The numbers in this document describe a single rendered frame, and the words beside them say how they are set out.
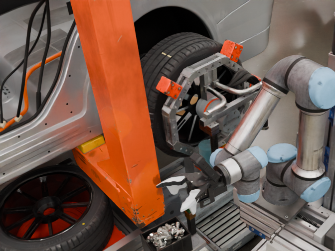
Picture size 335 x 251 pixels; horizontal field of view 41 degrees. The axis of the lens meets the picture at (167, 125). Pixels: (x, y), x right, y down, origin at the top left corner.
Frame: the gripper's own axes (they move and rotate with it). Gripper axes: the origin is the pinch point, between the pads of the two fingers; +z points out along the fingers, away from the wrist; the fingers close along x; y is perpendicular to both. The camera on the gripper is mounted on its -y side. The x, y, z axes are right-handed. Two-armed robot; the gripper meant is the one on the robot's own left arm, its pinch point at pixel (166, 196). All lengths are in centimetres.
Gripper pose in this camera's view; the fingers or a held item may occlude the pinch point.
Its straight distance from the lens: 134.1
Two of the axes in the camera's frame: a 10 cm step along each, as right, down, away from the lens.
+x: -4.7, -3.5, 8.1
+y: 1.8, 8.6, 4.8
